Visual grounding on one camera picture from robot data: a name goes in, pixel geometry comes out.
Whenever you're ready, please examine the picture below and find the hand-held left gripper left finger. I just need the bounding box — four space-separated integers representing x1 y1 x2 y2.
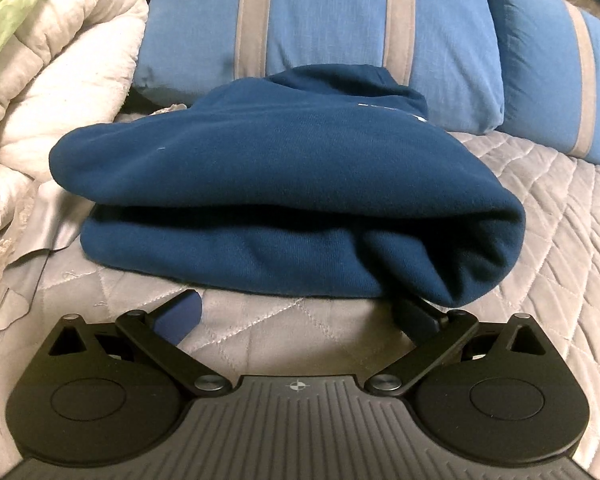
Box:
47 290 231 398

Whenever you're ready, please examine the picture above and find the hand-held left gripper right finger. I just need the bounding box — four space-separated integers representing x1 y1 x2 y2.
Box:
365 298 553 398

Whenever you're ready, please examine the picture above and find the blue sweatshirt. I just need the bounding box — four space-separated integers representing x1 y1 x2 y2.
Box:
49 62 528 309

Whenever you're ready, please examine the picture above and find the grey quilted bedspread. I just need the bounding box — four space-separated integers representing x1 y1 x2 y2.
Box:
0 112 600 461

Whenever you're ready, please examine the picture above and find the grey satin cloth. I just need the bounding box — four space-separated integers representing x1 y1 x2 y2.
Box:
0 179 97 357

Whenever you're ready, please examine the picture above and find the white quilted comforter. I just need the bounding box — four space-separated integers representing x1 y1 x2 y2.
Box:
0 0 151 242

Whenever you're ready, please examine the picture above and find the blue pillow with grey stripes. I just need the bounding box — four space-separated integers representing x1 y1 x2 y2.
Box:
484 0 600 172
131 0 506 134

